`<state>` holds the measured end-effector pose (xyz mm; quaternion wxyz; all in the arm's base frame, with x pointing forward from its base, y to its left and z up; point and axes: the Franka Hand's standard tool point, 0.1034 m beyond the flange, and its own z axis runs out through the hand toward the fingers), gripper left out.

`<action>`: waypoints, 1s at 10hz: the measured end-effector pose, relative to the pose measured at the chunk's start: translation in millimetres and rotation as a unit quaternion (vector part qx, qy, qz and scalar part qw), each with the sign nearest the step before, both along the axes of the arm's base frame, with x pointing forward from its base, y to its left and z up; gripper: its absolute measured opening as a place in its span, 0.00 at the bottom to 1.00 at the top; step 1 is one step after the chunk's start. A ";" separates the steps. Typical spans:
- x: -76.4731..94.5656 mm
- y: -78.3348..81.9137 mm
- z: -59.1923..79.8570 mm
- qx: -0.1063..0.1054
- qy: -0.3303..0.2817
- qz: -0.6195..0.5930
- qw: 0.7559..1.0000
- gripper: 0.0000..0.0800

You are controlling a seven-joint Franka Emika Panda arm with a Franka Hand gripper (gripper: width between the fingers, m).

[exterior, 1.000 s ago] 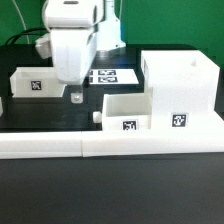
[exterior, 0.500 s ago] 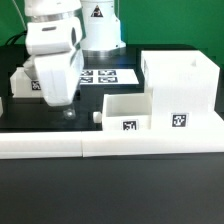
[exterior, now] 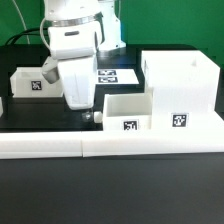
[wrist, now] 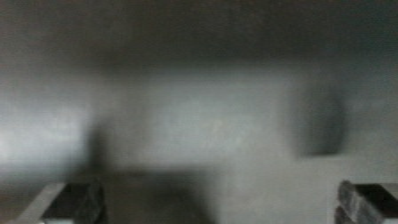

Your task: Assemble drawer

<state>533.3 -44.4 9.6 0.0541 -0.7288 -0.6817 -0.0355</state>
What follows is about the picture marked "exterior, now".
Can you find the white rear drawer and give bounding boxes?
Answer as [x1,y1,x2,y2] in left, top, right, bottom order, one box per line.
[10,67,63,98]

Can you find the white front drawer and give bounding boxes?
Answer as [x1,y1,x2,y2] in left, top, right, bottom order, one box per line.
[94,93,152,131]

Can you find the white thin cable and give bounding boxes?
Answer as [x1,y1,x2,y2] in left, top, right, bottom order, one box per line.
[11,0,31,45]

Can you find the white drawer cabinet box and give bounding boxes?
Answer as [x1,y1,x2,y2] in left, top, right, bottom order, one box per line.
[141,50,224,130]

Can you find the white marker sheet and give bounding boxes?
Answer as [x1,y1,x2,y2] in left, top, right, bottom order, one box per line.
[96,69,139,85]

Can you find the white front fence bar left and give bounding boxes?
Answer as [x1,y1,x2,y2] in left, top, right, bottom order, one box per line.
[0,132,83,159]

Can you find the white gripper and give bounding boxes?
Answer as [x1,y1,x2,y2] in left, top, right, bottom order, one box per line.
[58,56,97,121]

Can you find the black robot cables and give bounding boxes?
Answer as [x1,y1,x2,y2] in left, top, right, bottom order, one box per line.
[4,27,48,46]

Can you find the white drawer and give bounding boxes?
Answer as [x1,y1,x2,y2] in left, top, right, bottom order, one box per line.
[10,67,63,98]
[94,93,152,131]

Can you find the white L-shaped fence bar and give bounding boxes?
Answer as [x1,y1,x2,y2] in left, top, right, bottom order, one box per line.
[82,112,224,157]

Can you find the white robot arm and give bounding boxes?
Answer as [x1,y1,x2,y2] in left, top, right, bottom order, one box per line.
[40,0,126,111]

